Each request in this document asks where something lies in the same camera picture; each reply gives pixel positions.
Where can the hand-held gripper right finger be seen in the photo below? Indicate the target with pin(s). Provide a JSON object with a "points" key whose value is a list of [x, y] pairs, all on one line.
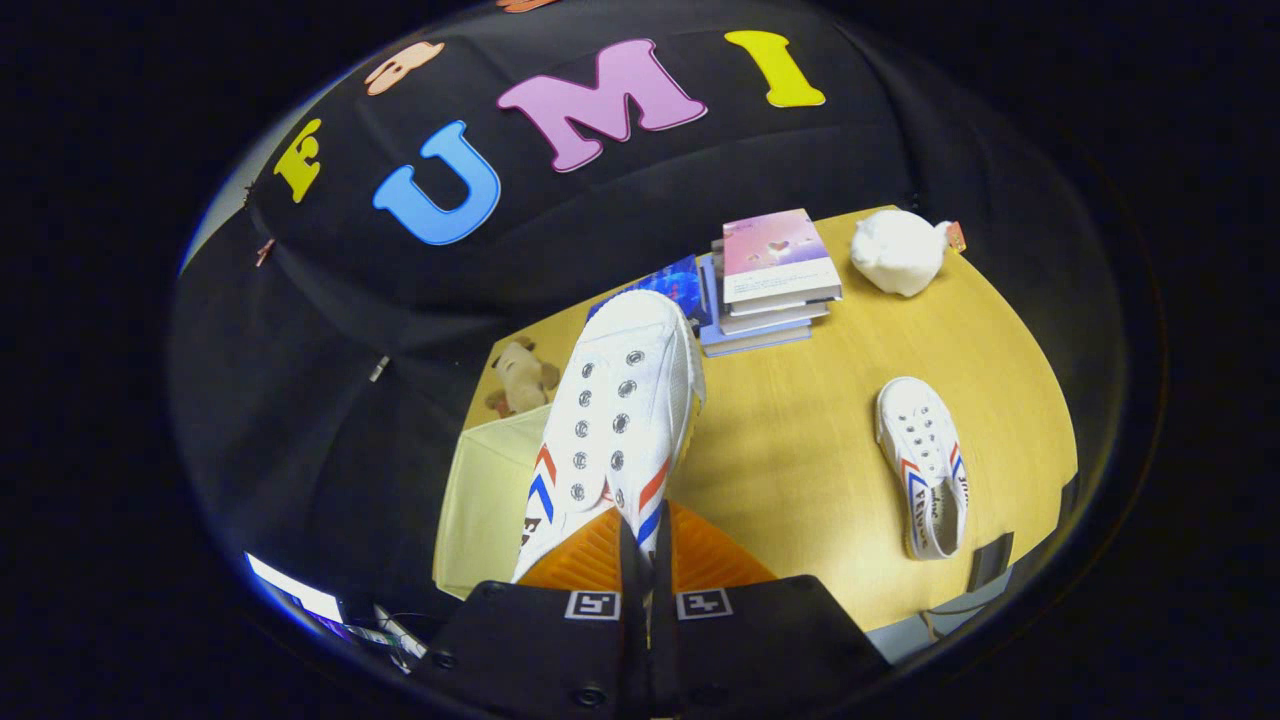
{"points": [[760, 640]]}

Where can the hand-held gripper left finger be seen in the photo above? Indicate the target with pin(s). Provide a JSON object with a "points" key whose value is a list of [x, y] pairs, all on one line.
{"points": [[530, 650]]}

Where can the beige fabric storage box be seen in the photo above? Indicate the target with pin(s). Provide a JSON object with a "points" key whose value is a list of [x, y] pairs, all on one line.
{"points": [[480, 500]]}

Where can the white canvas shoe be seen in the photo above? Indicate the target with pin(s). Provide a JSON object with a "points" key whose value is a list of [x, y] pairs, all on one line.
{"points": [[925, 450], [620, 400]]}

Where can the bright computer screen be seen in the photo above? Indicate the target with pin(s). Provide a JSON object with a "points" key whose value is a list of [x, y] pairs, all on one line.
{"points": [[295, 588]]}

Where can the beige plush dog toy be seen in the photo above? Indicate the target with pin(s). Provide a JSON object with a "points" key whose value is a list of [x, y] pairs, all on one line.
{"points": [[522, 378]]}

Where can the light blue bottom book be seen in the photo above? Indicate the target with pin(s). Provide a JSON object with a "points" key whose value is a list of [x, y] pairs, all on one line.
{"points": [[750, 340]]}

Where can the white clip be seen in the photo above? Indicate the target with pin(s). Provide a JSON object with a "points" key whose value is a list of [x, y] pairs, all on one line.
{"points": [[379, 369]]}

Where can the white middle book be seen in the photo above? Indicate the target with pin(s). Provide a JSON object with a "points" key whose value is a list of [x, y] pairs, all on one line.
{"points": [[770, 315]]}

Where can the dark blue book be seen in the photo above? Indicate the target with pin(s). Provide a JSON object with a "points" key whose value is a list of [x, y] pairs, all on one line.
{"points": [[680, 285]]}

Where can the black backdrop cloth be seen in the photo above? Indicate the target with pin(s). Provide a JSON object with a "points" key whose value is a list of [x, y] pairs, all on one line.
{"points": [[330, 320]]}

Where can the white plush toy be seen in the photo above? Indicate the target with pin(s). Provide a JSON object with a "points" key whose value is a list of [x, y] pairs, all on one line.
{"points": [[900, 250]]}

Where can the orange clip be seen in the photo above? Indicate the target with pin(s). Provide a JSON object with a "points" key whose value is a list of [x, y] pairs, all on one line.
{"points": [[264, 252]]}

